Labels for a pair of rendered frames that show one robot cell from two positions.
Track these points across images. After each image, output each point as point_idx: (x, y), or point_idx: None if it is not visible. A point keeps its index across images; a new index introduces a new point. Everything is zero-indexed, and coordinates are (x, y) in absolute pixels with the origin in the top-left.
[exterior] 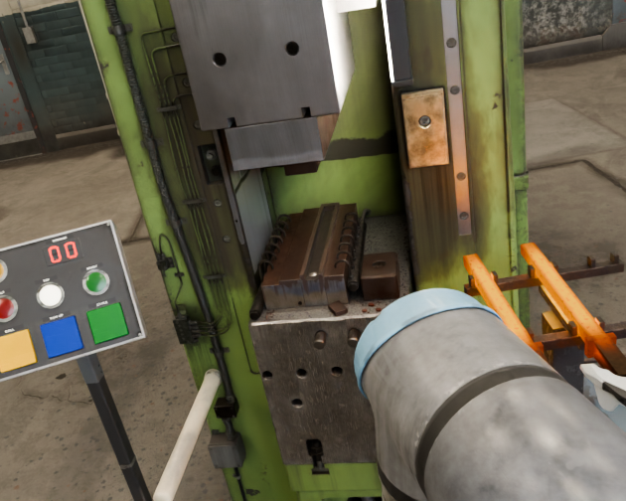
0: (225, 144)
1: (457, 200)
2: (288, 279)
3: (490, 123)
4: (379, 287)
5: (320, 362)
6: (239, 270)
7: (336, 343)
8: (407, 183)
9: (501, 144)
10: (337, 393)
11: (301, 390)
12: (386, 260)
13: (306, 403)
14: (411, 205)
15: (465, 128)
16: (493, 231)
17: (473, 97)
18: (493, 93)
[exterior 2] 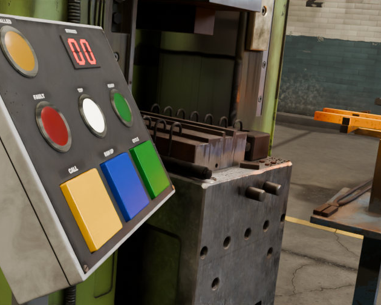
0: None
1: (259, 85)
2: (214, 137)
3: (279, 26)
4: (261, 146)
5: (240, 224)
6: None
7: (254, 200)
8: (241, 64)
9: (280, 44)
10: (242, 260)
11: (222, 265)
12: (242, 129)
13: (221, 281)
14: (240, 85)
15: (272, 26)
16: (267, 114)
17: (276, 3)
18: (283, 4)
